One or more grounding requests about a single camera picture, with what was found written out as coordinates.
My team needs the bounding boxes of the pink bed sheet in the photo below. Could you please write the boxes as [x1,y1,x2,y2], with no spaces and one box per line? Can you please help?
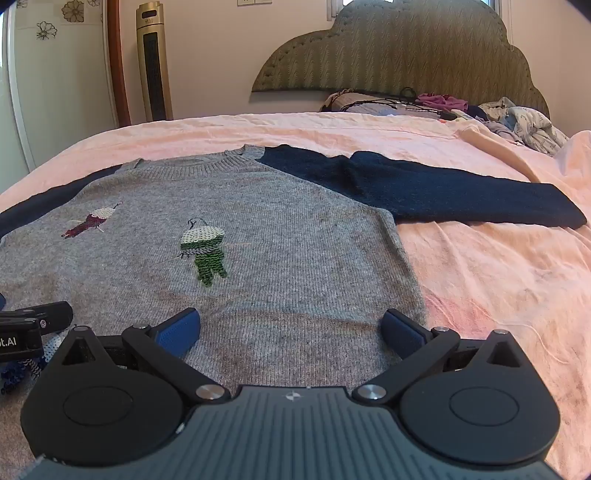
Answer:
[0,110,591,480]

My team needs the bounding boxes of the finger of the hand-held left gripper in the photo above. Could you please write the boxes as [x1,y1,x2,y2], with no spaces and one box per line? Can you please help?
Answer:
[0,301,75,335]
[0,319,44,363]

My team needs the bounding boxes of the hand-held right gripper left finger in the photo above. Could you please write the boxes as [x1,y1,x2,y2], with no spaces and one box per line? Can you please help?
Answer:
[58,308,232,405]

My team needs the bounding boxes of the cream blanket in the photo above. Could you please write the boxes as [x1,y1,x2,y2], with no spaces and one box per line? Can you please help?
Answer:
[455,124,555,184]

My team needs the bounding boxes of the black cable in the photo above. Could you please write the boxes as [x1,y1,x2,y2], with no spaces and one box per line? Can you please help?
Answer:
[341,87,458,117]

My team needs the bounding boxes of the grey sweater with navy sleeves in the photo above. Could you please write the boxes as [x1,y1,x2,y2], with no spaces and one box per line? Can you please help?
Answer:
[0,144,588,480]

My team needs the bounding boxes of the gold tower heater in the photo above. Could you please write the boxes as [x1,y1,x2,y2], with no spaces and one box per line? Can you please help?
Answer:
[136,2,174,123]

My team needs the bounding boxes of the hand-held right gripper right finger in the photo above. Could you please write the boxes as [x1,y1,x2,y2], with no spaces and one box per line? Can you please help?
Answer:
[353,308,525,403]

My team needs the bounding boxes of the pale blue printed clothes pile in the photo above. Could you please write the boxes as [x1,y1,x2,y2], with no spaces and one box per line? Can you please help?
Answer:
[466,96,570,156]

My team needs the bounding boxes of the olive padded headboard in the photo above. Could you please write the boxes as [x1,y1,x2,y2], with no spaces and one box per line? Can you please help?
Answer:
[251,0,551,119]

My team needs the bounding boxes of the glass wardrobe door with flowers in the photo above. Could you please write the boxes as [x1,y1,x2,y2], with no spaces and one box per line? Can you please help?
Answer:
[0,0,120,172]

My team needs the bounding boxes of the brown wooden door frame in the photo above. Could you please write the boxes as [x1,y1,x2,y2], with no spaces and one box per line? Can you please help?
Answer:
[105,0,133,127]

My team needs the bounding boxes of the purple cloth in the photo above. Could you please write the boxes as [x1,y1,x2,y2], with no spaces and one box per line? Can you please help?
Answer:
[416,93,469,113]

